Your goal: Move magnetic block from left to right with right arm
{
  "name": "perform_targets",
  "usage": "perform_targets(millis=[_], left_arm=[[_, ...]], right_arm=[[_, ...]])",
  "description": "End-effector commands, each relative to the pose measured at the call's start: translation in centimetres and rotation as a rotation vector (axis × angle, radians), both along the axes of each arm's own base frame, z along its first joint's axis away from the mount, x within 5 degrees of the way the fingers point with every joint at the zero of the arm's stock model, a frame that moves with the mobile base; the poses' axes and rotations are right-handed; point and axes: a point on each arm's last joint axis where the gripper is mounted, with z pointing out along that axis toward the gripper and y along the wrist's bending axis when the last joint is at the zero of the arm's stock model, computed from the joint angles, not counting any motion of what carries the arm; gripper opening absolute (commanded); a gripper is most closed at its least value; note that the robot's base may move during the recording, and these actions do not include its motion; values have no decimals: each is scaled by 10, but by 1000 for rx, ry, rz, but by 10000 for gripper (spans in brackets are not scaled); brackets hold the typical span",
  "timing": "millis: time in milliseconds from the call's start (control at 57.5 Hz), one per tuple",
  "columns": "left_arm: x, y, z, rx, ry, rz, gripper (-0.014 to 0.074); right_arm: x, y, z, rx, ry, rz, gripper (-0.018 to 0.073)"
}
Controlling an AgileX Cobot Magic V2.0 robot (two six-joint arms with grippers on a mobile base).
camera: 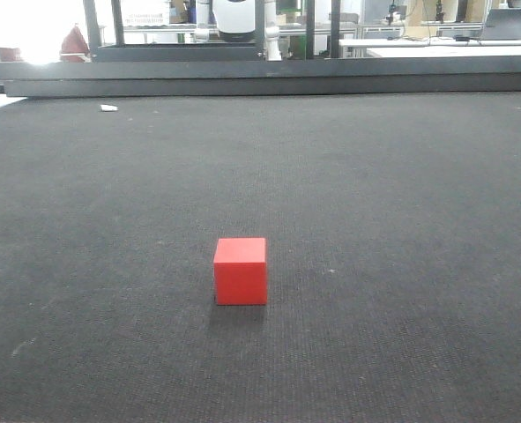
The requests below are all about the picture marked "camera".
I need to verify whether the red magnetic cube block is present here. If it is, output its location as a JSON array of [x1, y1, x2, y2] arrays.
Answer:
[[213, 238, 268, 306]]

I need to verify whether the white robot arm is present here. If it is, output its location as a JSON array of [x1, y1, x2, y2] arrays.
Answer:
[[264, 0, 282, 62]]

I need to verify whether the white paper scrap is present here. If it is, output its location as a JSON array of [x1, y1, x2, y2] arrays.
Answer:
[[100, 104, 118, 112]]

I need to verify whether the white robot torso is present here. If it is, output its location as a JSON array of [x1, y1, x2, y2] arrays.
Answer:
[[212, 0, 256, 43]]

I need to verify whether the white lab table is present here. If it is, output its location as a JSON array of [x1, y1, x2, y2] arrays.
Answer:
[[339, 37, 521, 58]]

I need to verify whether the grey laptop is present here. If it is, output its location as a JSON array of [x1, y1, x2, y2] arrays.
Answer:
[[480, 8, 521, 41]]

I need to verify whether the black metal table frame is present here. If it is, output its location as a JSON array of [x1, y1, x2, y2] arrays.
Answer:
[[0, 1, 521, 98]]

